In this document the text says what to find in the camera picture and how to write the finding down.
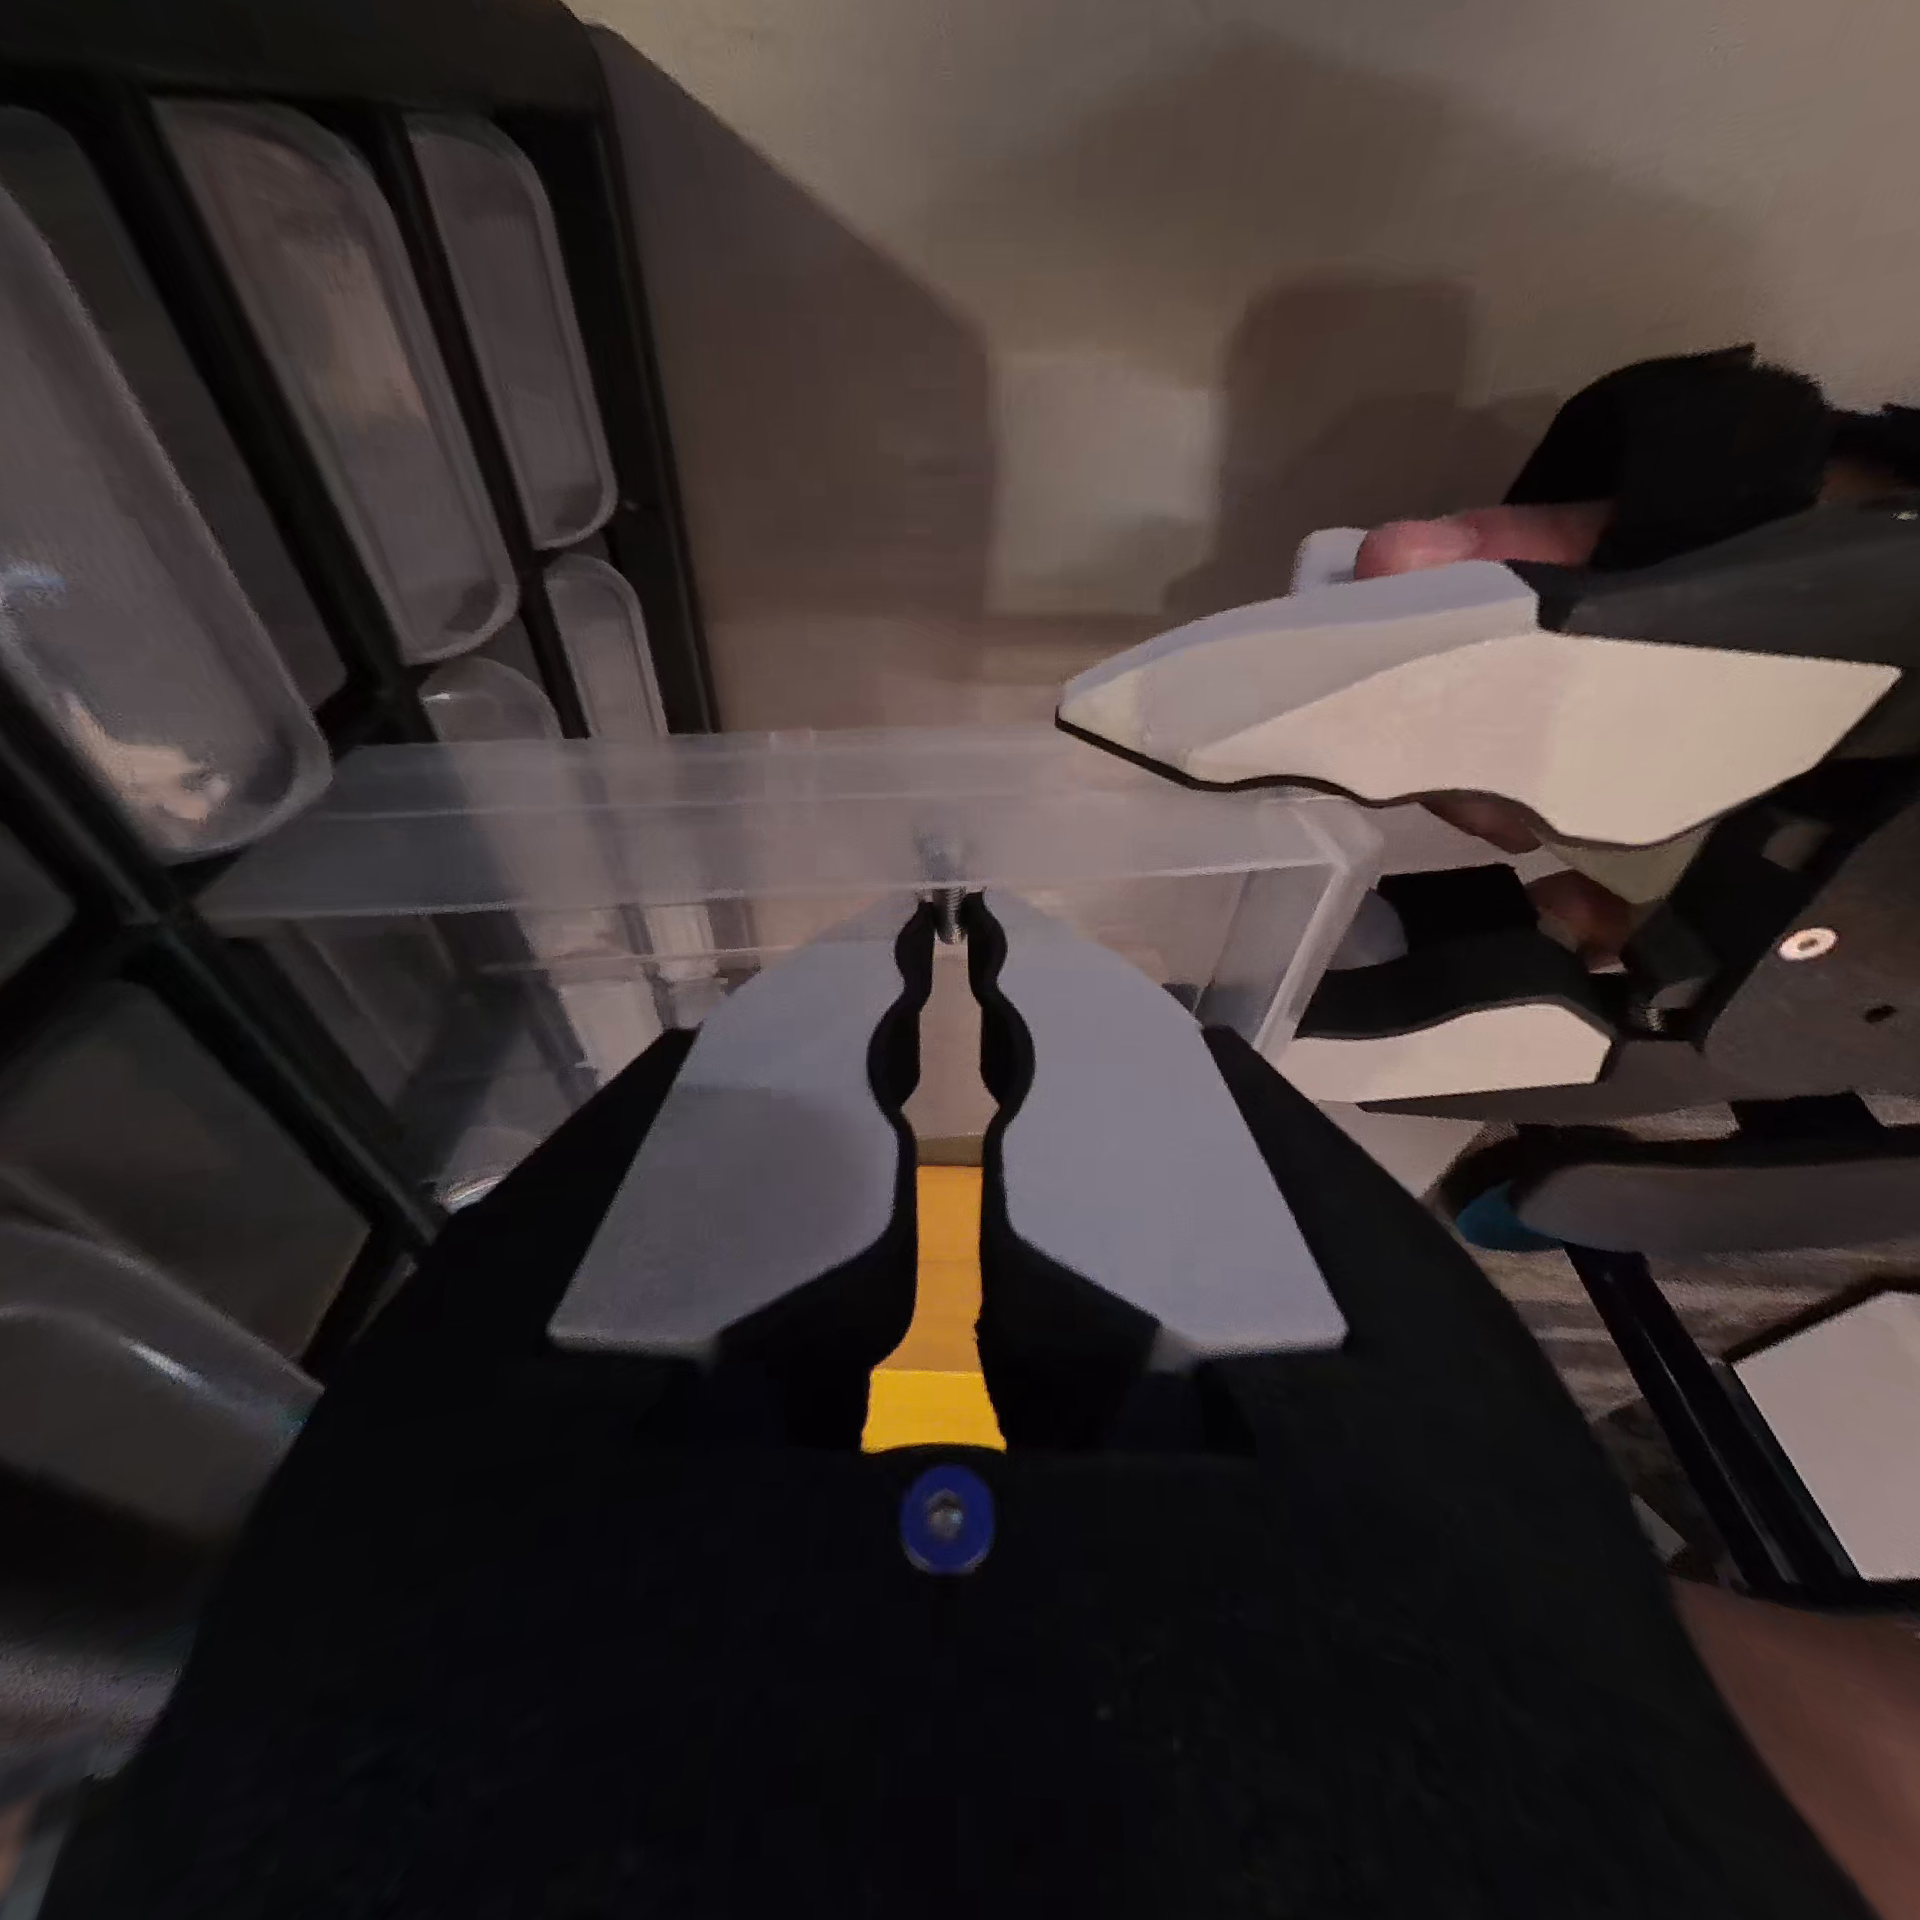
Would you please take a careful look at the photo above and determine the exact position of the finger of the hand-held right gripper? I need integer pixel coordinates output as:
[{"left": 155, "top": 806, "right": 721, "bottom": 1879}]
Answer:
[
  {"left": 1053, "top": 528, "right": 1907, "bottom": 906},
  {"left": 1283, "top": 979, "right": 1635, "bottom": 1115}
]

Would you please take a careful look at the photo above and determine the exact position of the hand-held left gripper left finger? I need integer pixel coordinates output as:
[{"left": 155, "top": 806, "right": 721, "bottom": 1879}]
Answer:
[{"left": 546, "top": 896, "right": 923, "bottom": 1367}]

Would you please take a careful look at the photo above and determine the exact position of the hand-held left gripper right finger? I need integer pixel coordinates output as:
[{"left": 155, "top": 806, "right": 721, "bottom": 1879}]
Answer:
[{"left": 972, "top": 896, "right": 1349, "bottom": 1370}]

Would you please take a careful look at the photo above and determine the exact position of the yellow plastic bin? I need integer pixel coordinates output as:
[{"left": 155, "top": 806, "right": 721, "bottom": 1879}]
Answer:
[{"left": 859, "top": 1159, "right": 1008, "bottom": 1456}]

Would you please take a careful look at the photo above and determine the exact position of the clear plastic drawer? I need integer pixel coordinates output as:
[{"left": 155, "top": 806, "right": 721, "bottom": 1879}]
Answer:
[{"left": 193, "top": 725, "right": 1385, "bottom": 1058}]

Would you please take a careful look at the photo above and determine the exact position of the black drawer cabinet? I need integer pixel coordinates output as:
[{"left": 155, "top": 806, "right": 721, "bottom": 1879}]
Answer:
[{"left": 0, "top": 0, "right": 725, "bottom": 1787}]

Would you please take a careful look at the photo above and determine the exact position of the person's right forearm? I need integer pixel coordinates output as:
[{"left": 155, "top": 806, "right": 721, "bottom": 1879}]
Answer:
[{"left": 1664, "top": 1575, "right": 1920, "bottom": 1920}]

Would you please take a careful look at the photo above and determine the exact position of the person's right hand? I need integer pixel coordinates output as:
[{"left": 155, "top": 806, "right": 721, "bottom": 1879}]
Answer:
[{"left": 1352, "top": 504, "right": 1649, "bottom": 975}]

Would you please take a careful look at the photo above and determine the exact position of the white panel black frame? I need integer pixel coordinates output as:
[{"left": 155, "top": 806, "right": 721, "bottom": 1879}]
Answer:
[{"left": 1569, "top": 1247, "right": 1920, "bottom": 1614}]

